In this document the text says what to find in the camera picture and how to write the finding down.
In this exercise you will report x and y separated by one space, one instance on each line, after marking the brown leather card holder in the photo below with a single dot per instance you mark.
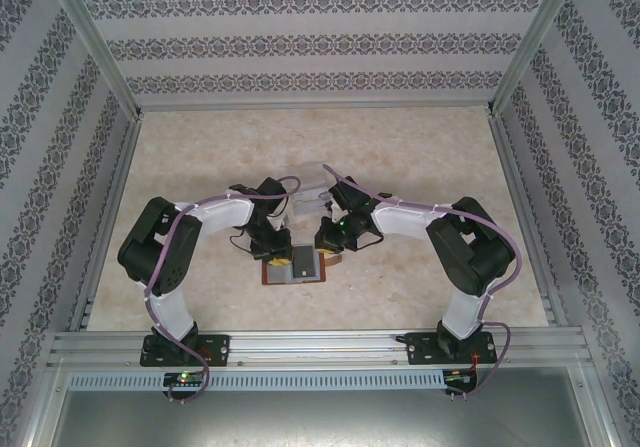
280 273

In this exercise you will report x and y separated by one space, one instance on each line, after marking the black card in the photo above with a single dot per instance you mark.
305 262

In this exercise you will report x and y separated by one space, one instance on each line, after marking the clear acrylic card stand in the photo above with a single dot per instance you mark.
310 174

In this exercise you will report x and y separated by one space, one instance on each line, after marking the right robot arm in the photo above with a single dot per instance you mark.
400 217

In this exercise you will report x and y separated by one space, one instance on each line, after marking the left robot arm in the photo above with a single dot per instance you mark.
225 214

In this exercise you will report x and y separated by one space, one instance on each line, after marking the circuit board with green light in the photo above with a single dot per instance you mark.
185 379

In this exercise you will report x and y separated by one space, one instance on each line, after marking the grey metal sheet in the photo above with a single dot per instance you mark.
320 417

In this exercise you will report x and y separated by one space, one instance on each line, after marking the small circuit board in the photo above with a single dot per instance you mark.
460 377

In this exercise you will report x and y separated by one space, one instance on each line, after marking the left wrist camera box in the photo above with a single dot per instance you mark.
281 221

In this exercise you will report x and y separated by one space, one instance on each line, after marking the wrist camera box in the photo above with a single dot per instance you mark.
332 212
281 221

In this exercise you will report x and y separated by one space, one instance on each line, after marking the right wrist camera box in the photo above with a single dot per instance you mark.
332 212

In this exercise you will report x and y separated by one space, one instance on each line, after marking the aluminium mounting rail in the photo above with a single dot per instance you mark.
320 348

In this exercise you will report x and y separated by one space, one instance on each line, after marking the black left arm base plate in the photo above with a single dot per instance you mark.
217 349

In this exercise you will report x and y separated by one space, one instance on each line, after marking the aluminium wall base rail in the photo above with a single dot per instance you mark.
315 108

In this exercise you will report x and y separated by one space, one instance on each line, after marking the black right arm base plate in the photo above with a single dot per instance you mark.
420 347

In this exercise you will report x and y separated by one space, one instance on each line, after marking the aluminium side rail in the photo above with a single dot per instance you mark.
525 217
110 217

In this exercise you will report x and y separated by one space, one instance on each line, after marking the aluminium frame post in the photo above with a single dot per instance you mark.
97 42
535 42

